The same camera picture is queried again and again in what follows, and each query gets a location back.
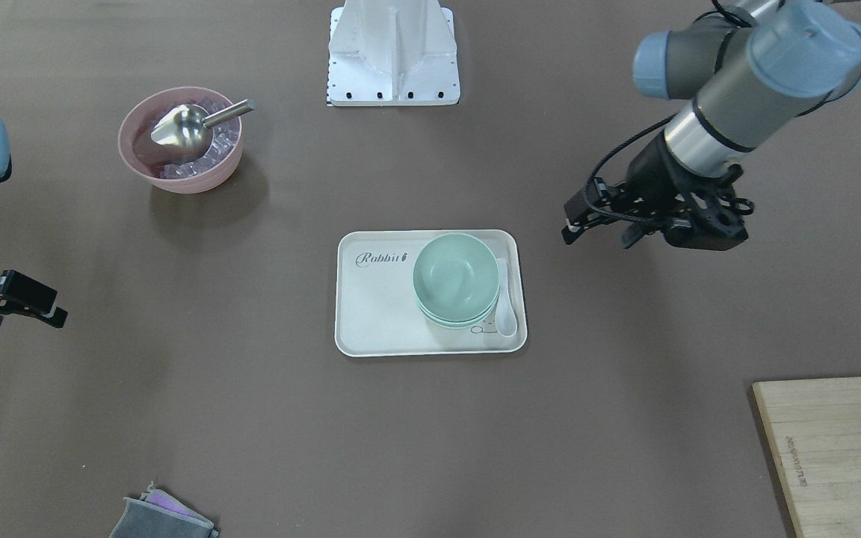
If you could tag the wooden cutting board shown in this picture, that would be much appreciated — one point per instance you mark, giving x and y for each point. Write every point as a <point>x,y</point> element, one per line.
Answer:
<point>813,428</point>

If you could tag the metal ice scoop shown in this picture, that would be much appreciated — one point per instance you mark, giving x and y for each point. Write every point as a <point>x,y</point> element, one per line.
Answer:
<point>184,133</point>

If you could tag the cream rabbit serving tray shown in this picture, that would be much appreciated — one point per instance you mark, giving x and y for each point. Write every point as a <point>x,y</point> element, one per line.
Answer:
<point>376,313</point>

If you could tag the green bowl robot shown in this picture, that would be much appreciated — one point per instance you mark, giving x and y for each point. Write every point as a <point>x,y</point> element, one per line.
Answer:
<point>462,317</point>
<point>454,274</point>

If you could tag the grey folded cloth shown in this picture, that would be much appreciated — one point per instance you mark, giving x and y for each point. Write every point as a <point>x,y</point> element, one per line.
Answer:
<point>157,513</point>

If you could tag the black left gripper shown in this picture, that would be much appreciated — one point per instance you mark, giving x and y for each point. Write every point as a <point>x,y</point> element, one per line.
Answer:
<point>652,170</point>

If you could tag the green bowl on tray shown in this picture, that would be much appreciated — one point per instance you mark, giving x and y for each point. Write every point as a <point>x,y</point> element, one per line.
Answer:
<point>455,324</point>

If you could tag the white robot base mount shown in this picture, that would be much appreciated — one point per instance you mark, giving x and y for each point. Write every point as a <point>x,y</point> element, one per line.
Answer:
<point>392,53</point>

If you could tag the pink bowl with ice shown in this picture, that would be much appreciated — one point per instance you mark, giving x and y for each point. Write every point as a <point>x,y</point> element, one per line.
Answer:
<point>220,162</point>

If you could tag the white ceramic spoon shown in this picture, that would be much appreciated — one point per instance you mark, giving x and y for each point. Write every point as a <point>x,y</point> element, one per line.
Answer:
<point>503,314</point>

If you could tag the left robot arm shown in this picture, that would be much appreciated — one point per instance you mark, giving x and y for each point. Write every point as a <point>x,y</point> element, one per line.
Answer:
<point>742,71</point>

